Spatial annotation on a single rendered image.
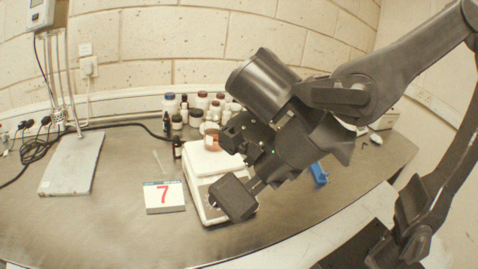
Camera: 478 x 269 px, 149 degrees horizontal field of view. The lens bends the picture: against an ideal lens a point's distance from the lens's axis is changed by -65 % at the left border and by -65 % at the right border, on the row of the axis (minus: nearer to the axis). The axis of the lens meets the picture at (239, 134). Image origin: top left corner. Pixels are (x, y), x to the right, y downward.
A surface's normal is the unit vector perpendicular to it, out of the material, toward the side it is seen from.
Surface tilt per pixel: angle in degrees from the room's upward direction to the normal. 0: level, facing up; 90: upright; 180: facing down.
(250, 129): 15
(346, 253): 4
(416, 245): 112
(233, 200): 30
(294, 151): 102
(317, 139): 69
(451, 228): 90
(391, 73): 64
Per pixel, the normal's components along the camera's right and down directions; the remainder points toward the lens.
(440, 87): -0.91, 0.09
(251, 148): -0.46, 0.25
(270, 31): 0.39, 0.51
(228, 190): 0.33, -0.48
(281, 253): 0.14, -0.85
